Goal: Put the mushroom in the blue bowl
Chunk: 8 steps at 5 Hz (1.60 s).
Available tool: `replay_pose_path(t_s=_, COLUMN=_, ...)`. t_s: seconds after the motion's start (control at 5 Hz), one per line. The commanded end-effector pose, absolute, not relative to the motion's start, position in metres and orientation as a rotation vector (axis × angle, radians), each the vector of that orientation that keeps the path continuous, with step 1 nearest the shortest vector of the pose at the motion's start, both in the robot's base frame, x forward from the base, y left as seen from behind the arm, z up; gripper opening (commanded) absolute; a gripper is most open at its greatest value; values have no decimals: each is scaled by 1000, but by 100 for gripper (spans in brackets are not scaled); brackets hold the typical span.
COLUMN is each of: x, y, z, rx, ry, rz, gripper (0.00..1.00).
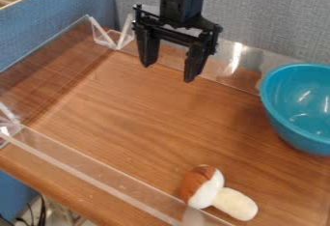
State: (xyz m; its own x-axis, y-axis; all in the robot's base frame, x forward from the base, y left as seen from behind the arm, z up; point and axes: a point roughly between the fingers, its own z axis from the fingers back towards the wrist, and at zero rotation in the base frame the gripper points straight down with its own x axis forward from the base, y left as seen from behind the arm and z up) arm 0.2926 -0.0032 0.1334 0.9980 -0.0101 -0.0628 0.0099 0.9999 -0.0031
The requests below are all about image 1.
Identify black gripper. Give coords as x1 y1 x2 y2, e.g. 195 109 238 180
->
132 0 223 82

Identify blue plastic bowl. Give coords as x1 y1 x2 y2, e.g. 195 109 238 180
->
259 63 330 155

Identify brown and white toy mushroom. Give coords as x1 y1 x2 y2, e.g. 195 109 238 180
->
179 165 258 221

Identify clear acrylic barrier wall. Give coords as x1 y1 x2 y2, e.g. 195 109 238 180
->
0 17 302 226

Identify black floor cables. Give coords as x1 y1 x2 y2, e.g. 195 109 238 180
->
0 194 49 226

